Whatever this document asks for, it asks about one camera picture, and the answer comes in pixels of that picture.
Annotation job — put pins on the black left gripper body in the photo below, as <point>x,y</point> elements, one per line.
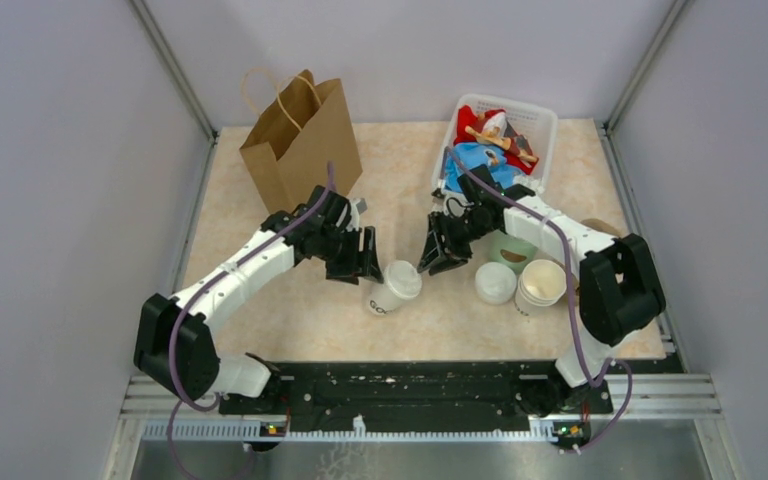
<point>340,250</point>

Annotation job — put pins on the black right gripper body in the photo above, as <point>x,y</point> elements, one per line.
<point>458,233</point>

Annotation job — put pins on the brown paper bag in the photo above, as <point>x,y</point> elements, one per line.
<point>306,128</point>

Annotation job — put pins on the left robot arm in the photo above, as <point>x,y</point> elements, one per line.
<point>177,334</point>

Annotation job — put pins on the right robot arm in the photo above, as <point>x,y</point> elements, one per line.
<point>615,278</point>

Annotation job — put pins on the green straw holder cup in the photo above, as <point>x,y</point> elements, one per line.
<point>511,252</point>

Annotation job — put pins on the stack of white lids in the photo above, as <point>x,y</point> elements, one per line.
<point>495,283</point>

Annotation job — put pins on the blue snack packet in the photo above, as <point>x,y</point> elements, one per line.
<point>477,166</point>

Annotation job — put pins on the stack of paper cups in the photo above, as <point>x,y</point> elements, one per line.
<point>541,285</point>

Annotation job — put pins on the red snack packet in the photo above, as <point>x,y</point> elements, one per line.
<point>492,127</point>

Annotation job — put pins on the white plastic basket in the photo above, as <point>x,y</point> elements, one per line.
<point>537,123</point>

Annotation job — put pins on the brown cardboard cup carrier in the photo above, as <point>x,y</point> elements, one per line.
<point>599,231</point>

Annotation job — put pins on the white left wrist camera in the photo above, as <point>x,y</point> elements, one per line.
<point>358,206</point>

